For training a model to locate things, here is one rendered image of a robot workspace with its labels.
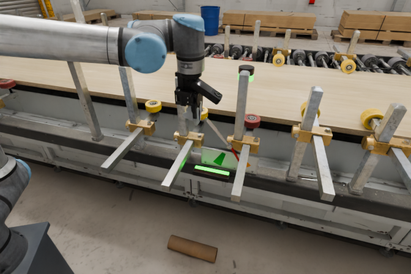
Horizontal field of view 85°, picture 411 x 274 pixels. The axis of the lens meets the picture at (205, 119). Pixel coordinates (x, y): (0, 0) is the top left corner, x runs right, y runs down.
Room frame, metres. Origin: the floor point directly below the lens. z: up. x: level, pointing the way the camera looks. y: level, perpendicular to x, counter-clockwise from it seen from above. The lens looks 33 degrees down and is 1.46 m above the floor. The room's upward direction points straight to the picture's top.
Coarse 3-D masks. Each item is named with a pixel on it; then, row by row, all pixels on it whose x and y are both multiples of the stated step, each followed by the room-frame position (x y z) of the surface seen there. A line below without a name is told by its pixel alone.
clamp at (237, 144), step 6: (228, 138) 0.77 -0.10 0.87; (246, 138) 0.76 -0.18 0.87; (252, 138) 0.76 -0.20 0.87; (258, 138) 0.76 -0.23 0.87; (234, 144) 0.75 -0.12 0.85; (240, 144) 0.74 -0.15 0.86; (246, 144) 0.73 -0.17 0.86; (252, 144) 0.73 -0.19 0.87; (258, 144) 0.72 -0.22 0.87; (240, 150) 0.74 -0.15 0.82; (252, 150) 0.73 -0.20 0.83
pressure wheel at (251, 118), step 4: (248, 116) 0.89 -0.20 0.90; (252, 116) 0.87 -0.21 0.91; (256, 116) 0.88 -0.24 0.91; (248, 120) 0.85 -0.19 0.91; (252, 120) 0.85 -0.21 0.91; (256, 120) 0.85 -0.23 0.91; (260, 120) 0.86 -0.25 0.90; (244, 124) 0.85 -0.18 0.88; (248, 124) 0.84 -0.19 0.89; (252, 124) 0.83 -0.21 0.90; (256, 124) 0.84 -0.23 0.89
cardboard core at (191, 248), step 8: (176, 240) 0.76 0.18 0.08; (184, 240) 0.76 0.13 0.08; (192, 240) 0.77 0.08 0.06; (168, 248) 0.74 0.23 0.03; (176, 248) 0.72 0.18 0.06; (184, 248) 0.72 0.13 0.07; (192, 248) 0.71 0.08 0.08; (200, 248) 0.71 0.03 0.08; (208, 248) 0.71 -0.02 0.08; (216, 248) 0.71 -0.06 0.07; (200, 256) 0.68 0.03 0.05; (208, 256) 0.67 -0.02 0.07; (216, 256) 0.70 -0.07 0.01
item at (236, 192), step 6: (246, 132) 0.82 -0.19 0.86; (252, 132) 0.82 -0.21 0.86; (246, 150) 0.70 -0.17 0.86; (240, 156) 0.66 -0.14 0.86; (246, 156) 0.66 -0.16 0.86; (240, 162) 0.63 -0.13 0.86; (246, 162) 0.63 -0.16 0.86; (240, 168) 0.60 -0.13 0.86; (240, 174) 0.57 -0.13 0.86; (234, 180) 0.54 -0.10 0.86; (240, 180) 0.54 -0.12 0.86; (234, 186) 0.51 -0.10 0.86; (240, 186) 0.51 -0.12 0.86; (234, 192) 0.49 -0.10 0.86; (240, 192) 0.49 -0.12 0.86; (234, 198) 0.48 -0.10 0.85
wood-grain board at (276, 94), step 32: (0, 64) 1.61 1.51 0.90; (32, 64) 1.61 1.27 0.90; (64, 64) 1.61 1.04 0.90; (96, 64) 1.61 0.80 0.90; (224, 64) 1.61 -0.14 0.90; (256, 64) 1.61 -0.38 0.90; (160, 96) 1.10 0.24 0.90; (224, 96) 1.10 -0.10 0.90; (256, 96) 1.10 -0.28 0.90; (288, 96) 1.10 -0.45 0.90; (352, 96) 1.10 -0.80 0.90; (384, 96) 1.10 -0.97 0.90; (352, 128) 0.79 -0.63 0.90
